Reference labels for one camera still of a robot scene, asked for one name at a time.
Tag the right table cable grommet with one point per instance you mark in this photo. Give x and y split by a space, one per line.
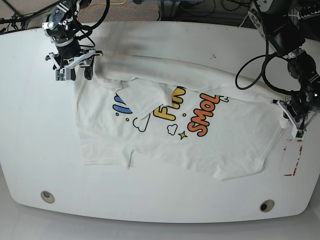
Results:
267 206

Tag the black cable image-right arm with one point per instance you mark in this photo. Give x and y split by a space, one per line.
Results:
267 58

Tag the white printed T-shirt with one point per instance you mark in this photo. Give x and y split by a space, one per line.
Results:
166 91

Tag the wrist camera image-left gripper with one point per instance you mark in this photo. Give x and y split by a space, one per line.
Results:
60 74

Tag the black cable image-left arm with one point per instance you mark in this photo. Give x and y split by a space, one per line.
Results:
89 29

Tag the table cable grommet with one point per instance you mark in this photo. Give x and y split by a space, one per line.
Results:
47 197
267 206

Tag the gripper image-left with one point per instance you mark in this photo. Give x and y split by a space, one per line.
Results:
72 54

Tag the red tape rectangle marking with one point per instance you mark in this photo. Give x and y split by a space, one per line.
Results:
290 157

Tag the left table cable grommet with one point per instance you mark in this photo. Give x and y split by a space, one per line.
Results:
47 197

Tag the white power strip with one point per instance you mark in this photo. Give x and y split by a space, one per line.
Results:
307 13

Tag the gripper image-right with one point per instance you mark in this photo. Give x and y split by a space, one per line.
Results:
295 113

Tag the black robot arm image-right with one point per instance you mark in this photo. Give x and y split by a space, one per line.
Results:
271 19

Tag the black tripod stand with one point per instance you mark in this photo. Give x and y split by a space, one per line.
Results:
19 22

